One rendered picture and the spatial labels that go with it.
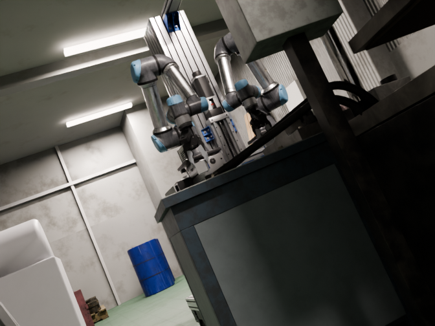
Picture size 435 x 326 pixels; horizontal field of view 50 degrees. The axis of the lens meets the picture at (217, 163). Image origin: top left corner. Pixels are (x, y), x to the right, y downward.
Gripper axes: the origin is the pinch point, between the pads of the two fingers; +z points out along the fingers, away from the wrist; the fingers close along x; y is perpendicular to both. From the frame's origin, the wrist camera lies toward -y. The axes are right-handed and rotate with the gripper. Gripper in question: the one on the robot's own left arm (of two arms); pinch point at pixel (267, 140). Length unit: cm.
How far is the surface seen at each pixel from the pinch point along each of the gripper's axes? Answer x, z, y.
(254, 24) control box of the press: 15, -19, -110
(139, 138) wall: 73, -177, 633
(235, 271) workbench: 47, 46, -71
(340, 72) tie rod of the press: -15, -2, -81
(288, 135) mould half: 1.3, 6.8, -43.6
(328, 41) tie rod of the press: -16, -14, -82
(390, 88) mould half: -52, 5, -40
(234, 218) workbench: 40, 29, -70
